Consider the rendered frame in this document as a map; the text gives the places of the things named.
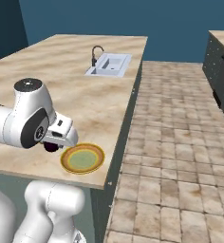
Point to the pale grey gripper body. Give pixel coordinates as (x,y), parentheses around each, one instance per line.
(65,138)

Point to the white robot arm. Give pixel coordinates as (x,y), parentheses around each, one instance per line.
(31,117)

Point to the dark purple eggplant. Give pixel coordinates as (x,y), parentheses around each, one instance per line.
(50,147)

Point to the yellow plate with green centre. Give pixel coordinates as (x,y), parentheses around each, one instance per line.
(82,159)

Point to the dark island counter cabinet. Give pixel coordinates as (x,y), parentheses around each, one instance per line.
(117,164)

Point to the dark curved tap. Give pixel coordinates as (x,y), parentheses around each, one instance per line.
(94,57)

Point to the white sink basin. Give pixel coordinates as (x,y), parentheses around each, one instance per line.
(110,65)

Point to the dark cupboard run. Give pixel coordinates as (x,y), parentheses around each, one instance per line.
(220,72)

